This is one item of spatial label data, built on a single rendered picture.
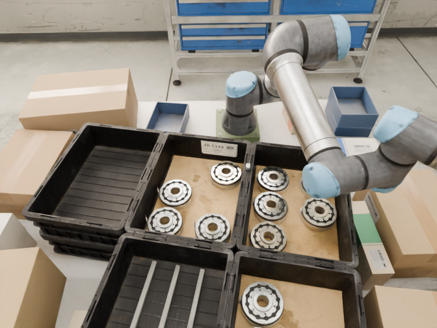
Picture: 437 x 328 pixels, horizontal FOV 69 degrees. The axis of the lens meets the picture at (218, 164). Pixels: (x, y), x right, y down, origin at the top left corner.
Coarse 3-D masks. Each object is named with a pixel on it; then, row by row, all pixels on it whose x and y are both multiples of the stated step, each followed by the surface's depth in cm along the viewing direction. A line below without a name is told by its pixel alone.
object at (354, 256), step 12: (252, 144) 105; (264, 144) 105; (276, 144) 105; (252, 156) 103; (252, 168) 98; (348, 204) 90; (348, 216) 86; (240, 228) 84; (240, 240) 81; (252, 252) 79; (264, 252) 79; (276, 252) 79; (336, 264) 77; (348, 264) 77
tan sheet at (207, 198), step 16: (176, 160) 114; (192, 160) 114; (208, 160) 114; (176, 176) 109; (192, 176) 109; (208, 176) 109; (192, 192) 105; (208, 192) 104; (224, 192) 104; (192, 208) 100; (208, 208) 100; (224, 208) 100; (192, 224) 96
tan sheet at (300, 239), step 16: (256, 192) 104; (288, 192) 104; (288, 208) 100; (256, 224) 96; (288, 224) 96; (336, 224) 96; (288, 240) 92; (304, 240) 92; (320, 240) 92; (336, 240) 92; (320, 256) 89; (336, 256) 89
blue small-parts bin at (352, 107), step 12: (336, 96) 146; (348, 96) 146; (360, 96) 145; (336, 108) 135; (348, 108) 142; (360, 108) 142; (372, 108) 134; (336, 120) 135; (348, 120) 131; (360, 120) 131; (372, 120) 131
